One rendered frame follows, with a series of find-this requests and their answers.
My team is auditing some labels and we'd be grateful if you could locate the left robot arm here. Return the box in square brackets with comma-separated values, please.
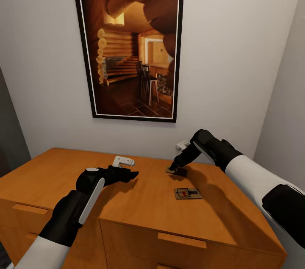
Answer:
[14, 156, 139, 269]

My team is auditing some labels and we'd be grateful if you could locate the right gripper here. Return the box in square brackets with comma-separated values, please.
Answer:
[170, 146, 197, 171]

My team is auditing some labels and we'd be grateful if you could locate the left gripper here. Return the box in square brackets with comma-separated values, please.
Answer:
[108, 165, 139, 184]

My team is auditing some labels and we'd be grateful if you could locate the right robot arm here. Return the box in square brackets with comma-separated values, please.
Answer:
[170, 129, 305, 250]

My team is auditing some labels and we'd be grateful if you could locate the mousetrap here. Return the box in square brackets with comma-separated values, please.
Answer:
[166, 166, 187, 177]
[174, 188, 202, 200]

